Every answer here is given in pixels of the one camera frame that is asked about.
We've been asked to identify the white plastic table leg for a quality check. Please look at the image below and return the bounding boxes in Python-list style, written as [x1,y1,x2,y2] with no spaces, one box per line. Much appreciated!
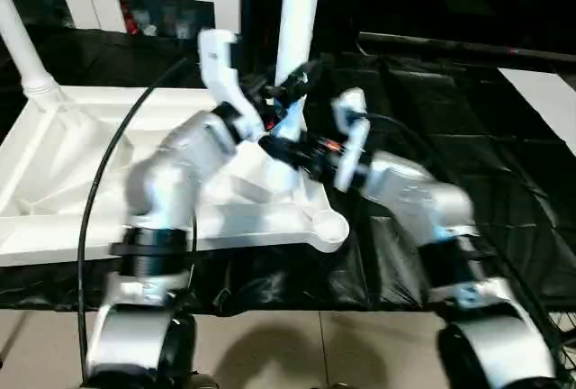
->
[0,0,66,113]
[270,0,327,138]

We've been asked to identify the white plastic table top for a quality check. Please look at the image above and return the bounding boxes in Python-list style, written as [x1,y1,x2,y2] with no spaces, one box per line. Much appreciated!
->
[0,83,350,268]

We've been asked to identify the small bottles behind glass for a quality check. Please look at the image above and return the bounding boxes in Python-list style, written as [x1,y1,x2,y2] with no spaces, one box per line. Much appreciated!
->
[117,0,217,39]

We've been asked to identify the black plastic mat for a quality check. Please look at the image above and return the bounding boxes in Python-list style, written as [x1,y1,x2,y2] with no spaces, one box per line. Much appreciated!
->
[0,27,576,318]

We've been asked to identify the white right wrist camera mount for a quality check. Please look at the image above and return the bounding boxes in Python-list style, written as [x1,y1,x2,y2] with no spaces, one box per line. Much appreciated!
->
[331,87,372,194]

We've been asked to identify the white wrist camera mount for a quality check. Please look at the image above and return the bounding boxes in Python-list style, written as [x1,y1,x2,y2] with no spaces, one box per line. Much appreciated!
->
[331,87,372,194]
[196,29,248,124]

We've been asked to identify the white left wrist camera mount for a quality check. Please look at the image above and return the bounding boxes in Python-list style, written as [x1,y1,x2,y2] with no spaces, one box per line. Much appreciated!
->
[196,29,248,124]

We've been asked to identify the dark metal rail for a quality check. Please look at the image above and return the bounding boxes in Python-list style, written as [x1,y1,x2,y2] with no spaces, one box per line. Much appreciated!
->
[358,33,576,66]

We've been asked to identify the black floor cables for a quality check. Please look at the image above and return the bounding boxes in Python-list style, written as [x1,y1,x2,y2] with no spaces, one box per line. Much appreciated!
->
[540,312,576,381]

